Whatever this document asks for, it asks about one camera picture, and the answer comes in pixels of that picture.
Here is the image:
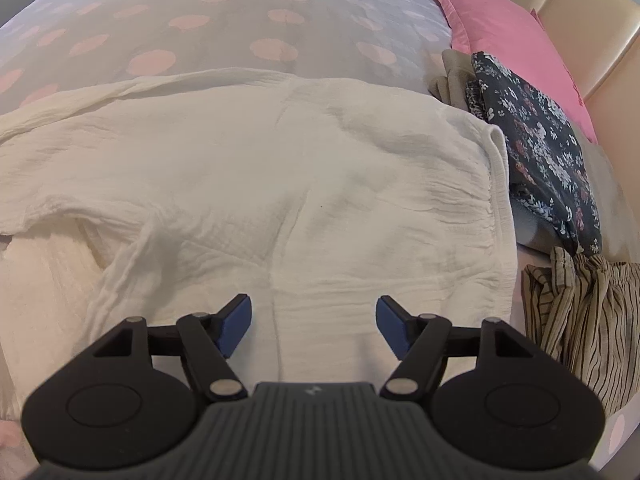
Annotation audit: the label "cream padded headboard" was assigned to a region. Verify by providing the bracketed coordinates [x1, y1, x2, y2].
[487, 0, 640, 211]

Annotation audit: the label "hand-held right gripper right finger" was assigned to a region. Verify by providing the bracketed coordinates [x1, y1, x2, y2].
[376, 296, 538, 403]

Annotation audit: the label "white crinkle pants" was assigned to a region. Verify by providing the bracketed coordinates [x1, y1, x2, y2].
[0, 67, 518, 421]

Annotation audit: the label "beige striped garment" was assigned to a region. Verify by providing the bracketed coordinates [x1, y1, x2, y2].
[522, 247, 640, 416]

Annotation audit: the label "pink pillow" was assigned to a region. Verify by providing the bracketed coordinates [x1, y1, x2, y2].
[425, 0, 598, 143]

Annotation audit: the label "grey folded garment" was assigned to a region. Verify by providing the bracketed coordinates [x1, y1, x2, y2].
[515, 205, 561, 253]

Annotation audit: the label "dark floral garment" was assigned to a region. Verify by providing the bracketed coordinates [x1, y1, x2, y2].
[465, 51, 603, 256]

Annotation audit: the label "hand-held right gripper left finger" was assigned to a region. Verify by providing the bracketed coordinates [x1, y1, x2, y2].
[92, 293, 252, 403]

